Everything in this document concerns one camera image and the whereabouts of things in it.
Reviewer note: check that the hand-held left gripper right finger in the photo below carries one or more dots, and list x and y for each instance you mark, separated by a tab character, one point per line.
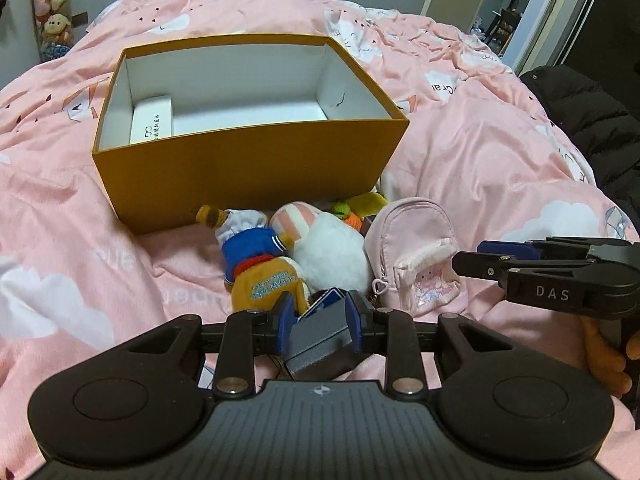
357	325

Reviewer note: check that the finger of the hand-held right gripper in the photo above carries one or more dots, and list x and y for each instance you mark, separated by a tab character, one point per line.
482	266
502	249

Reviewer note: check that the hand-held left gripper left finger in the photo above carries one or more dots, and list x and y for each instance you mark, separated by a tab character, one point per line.
283	327

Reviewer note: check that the dark grey box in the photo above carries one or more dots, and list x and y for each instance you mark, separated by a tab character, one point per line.
317	342

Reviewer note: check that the white rabbit plush pink striped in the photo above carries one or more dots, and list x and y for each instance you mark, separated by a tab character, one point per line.
330	255

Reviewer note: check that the pink mini backpack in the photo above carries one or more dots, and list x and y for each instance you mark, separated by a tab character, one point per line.
410	240

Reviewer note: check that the orange cardboard box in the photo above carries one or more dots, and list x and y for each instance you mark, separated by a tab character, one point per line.
240	175

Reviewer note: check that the person's right hand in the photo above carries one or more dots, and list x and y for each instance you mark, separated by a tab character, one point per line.
607	360

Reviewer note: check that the bear plush blue outfit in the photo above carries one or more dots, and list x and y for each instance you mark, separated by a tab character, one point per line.
250	252

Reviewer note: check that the strawberry carrot plush charm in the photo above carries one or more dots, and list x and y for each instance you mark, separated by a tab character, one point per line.
362	205

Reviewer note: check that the black jacket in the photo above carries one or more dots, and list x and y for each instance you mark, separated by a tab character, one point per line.
595	120

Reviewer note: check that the dark shelf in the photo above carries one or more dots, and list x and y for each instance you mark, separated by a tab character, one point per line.
507	30

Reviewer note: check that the pink printed duvet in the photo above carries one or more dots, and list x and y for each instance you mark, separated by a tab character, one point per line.
75	210

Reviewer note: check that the small white box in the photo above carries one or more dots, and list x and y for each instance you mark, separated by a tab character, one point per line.
150	120

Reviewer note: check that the beige dog plush toy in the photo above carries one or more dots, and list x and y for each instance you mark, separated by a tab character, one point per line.
56	26

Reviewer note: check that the hanging plush toys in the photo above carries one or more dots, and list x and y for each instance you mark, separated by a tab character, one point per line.
52	10

